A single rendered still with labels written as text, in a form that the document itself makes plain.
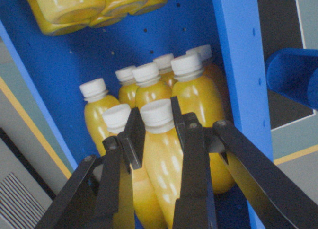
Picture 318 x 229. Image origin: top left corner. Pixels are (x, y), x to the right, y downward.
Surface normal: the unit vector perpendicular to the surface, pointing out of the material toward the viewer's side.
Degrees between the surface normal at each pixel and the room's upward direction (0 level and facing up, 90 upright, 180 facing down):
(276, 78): 0
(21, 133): 0
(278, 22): 0
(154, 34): 11
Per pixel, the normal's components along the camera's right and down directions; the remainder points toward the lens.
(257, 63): 0.70, 0.04
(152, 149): -0.57, -0.02
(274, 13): 0.00, 0.35
